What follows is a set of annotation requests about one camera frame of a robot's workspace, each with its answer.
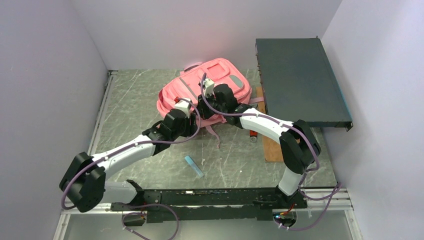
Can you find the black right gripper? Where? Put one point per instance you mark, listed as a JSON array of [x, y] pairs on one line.
[[201, 108]]

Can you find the pink student backpack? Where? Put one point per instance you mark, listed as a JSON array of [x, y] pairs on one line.
[[186, 85]]

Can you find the wooden board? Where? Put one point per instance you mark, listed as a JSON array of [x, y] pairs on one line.
[[272, 149]]

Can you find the light blue eraser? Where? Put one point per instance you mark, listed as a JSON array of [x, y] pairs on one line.
[[194, 166]]

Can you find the red handled wrench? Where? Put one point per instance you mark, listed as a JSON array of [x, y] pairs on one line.
[[253, 136]]

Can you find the aluminium frame rail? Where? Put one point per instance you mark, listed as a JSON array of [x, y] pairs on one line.
[[328, 216]]

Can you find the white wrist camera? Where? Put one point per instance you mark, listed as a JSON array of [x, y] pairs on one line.
[[184, 105], [208, 87]]

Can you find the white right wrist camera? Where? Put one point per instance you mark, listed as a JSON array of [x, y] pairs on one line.
[[208, 87]]

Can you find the dark green metal box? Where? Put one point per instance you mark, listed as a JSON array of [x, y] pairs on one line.
[[298, 83]]

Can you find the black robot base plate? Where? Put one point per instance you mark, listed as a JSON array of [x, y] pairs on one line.
[[261, 203]]

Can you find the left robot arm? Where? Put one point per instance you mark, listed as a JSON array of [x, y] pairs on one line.
[[84, 184]]

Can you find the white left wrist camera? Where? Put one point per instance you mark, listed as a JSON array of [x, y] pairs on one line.
[[184, 105]]

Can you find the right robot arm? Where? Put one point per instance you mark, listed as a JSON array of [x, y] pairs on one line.
[[297, 142]]

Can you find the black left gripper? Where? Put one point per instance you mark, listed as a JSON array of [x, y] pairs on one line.
[[191, 125]]

